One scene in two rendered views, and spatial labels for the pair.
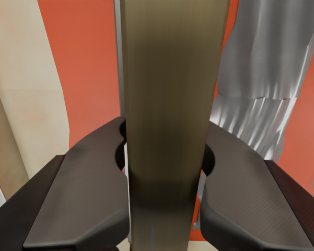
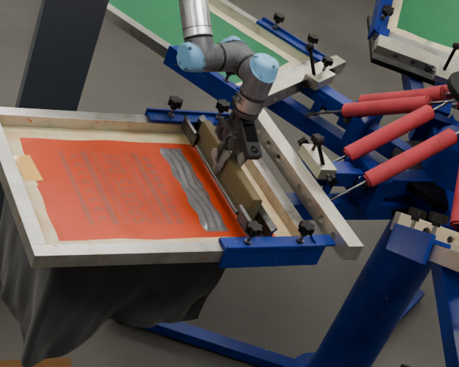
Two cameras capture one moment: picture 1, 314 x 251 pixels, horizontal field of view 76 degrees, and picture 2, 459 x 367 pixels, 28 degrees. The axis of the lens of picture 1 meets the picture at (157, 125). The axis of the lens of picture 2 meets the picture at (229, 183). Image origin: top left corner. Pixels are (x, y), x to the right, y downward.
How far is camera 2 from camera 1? 2.42 m
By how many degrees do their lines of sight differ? 39
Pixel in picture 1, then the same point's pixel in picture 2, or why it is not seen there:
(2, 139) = (256, 175)
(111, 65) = not seen: hidden behind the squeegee
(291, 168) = (165, 170)
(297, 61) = (190, 193)
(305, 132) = (170, 179)
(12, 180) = (250, 165)
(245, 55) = (204, 194)
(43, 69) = not seen: hidden behind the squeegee
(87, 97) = not seen: hidden behind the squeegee
